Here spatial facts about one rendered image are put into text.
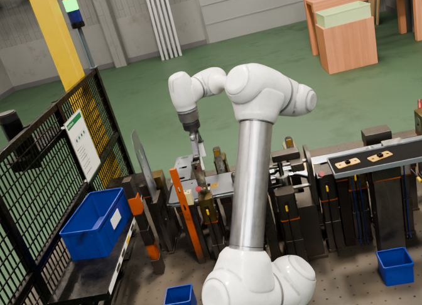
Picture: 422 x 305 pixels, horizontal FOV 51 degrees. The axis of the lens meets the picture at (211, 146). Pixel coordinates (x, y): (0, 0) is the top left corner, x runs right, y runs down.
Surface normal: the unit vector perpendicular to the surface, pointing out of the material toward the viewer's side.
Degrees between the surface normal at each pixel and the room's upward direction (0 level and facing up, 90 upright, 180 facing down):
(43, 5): 90
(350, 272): 0
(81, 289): 0
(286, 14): 90
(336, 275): 0
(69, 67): 90
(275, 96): 85
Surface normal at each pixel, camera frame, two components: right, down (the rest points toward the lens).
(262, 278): 0.67, -0.10
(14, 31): -0.05, 0.41
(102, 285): -0.25, -0.89
